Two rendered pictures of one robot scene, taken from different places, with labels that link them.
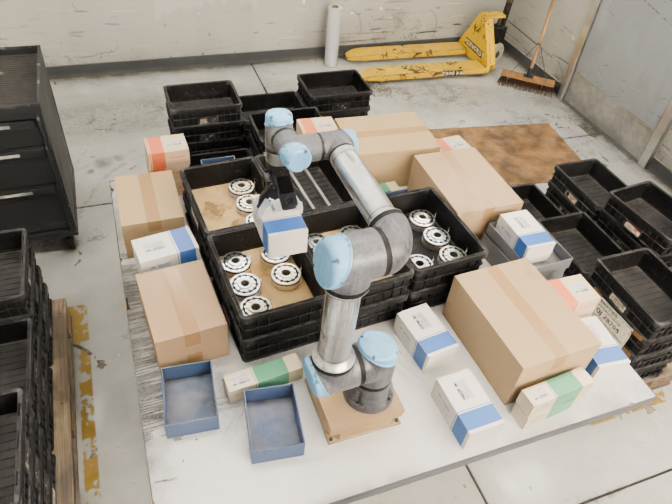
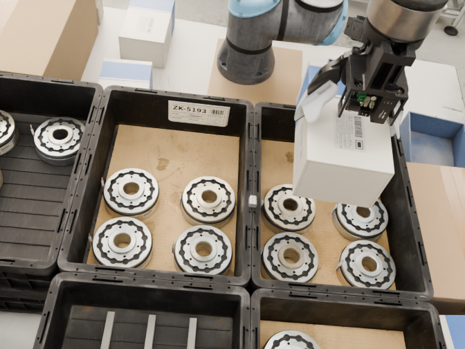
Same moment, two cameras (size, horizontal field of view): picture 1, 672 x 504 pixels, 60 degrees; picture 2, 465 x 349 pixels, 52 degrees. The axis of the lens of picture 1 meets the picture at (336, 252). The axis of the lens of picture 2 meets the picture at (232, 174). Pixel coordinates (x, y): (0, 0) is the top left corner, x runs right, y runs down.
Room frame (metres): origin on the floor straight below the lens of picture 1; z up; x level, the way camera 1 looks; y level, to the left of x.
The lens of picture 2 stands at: (1.87, 0.23, 1.63)
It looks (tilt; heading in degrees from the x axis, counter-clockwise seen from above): 54 degrees down; 202
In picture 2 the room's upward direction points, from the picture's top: 12 degrees clockwise
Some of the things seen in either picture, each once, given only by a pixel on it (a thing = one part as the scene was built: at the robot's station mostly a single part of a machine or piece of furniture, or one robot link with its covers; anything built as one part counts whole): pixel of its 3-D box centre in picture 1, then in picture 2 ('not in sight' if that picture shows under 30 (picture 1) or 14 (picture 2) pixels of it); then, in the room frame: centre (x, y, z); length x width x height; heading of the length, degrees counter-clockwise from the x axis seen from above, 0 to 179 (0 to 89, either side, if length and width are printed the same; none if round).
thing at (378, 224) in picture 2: (244, 284); (362, 212); (1.29, 0.29, 0.86); 0.10 x 0.10 x 0.01
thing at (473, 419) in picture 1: (466, 407); (148, 29); (0.99, -0.45, 0.75); 0.20 x 0.12 x 0.09; 26
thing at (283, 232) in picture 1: (279, 223); (339, 131); (1.35, 0.18, 1.09); 0.20 x 0.12 x 0.09; 25
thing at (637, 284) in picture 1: (630, 317); not in sight; (1.81, -1.36, 0.37); 0.40 x 0.30 x 0.45; 24
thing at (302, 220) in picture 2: (285, 273); (289, 206); (1.36, 0.16, 0.86); 0.10 x 0.10 x 0.01
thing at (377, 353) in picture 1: (373, 358); (256, 11); (0.98, -0.14, 0.95); 0.13 x 0.12 x 0.14; 118
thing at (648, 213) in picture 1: (639, 243); not in sight; (2.34, -1.56, 0.37); 0.42 x 0.34 x 0.46; 24
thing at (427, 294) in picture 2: (267, 266); (332, 192); (1.32, 0.22, 0.92); 0.40 x 0.30 x 0.02; 29
